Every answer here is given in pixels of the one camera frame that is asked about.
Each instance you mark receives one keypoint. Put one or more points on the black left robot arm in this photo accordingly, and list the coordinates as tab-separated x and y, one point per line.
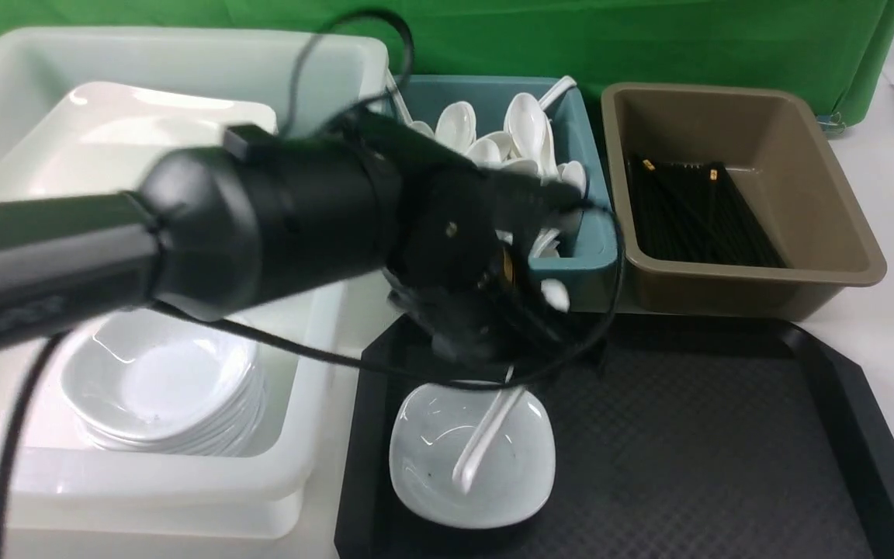
212	232

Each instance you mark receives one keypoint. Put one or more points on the black plastic serving tray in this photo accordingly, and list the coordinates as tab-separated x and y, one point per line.
695	437

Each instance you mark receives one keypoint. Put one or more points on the small white square dish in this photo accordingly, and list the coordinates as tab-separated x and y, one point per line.
512	483

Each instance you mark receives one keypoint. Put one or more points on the white ceramic soup spoon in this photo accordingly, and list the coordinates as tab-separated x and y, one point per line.
470	460

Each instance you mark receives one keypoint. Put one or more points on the teal plastic spoon bin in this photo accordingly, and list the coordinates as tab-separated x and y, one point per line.
582	255

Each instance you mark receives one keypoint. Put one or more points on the large white plastic tub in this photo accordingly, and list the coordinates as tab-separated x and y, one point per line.
62	485

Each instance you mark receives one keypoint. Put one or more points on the green cloth backdrop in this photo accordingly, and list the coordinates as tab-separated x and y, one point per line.
829	53

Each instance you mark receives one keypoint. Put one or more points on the stack of small white bowls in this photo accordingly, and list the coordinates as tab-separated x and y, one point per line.
142	382

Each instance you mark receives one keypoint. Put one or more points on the brown plastic chopstick bin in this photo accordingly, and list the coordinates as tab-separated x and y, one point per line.
771	144

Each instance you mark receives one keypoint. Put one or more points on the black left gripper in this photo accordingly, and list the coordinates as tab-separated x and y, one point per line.
461	267

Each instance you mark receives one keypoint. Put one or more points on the pile of white soup spoons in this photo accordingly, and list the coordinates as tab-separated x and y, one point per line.
533	124

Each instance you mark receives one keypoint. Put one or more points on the black chopsticks in brown bin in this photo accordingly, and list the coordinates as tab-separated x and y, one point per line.
695	213

